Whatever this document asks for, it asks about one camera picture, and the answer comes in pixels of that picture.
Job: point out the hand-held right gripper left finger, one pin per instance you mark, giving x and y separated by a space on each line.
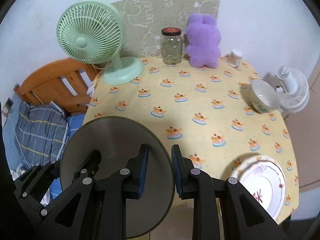
143 170

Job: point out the small white container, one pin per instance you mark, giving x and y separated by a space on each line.
236 58

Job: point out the green wall cloth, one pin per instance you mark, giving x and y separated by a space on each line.
155 17

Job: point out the white plate red pattern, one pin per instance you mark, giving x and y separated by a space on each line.
260 180

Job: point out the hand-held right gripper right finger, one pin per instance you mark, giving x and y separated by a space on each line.
178 172

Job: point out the small floral bowl white interior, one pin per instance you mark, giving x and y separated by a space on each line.
262 97

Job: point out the blue bed sheet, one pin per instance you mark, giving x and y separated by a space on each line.
75 122

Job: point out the wooden bed frame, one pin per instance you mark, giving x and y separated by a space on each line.
50 80

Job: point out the yellow printed tablecloth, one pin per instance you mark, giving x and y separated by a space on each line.
187 92

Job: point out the blue plaid pillow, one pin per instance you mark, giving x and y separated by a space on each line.
40 130

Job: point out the white crumpled cloth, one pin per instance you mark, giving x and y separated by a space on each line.
17 172

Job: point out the large floral bowl grey interior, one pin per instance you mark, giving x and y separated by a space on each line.
112 140

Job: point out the purple plush toy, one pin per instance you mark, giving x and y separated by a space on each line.
203 42

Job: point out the glass jar black lid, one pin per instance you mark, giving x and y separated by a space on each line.
172 47

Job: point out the green desk fan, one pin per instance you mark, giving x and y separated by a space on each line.
87 40

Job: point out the white standing fan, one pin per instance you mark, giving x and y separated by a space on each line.
297 92

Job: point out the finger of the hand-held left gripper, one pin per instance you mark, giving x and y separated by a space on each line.
30 175
93 161

